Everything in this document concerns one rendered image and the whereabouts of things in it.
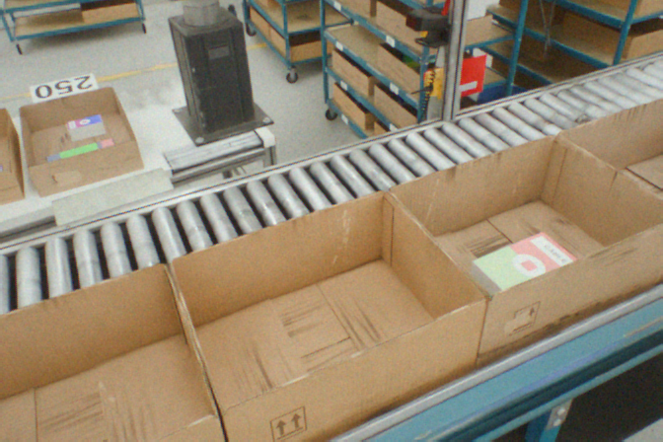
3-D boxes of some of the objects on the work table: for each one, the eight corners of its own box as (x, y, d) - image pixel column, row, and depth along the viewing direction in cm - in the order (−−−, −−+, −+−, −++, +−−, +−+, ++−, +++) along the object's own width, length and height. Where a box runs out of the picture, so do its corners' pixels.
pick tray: (120, 111, 189) (112, 85, 183) (145, 169, 162) (137, 139, 156) (30, 134, 180) (17, 107, 174) (39, 198, 152) (26, 168, 146)
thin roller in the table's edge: (258, 141, 175) (257, 136, 174) (171, 169, 165) (169, 163, 163) (256, 138, 176) (255, 133, 175) (169, 165, 166) (168, 160, 165)
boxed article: (106, 134, 177) (102, 121, 174) (72, 143, 174) (67, 130, 171) (103, 126, 181) (99, 113, 178) (70, 134, 177) (65, 122, 175)
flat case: (46, 161, 163) (44, 156, 162) (113, 142, 170) (111, 137, 170) (53, 184, 154) (51, 180, 153) (124, 163, 161) (122, 159, 160)
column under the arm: (172, 111, 188) (148, 14, 168) (244, 92, 198) (230, -2, 178) (196, 147, 170) (174, 42, 150) (274, 123, 179) (262, 23, 159)
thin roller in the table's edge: (255, 137, 177) (255, 132, 175) (168, 164, 166) (167, 159, 165) (253, 134, 178) (252, 129, 177) (166, 161, 168) (165, 156, 167)
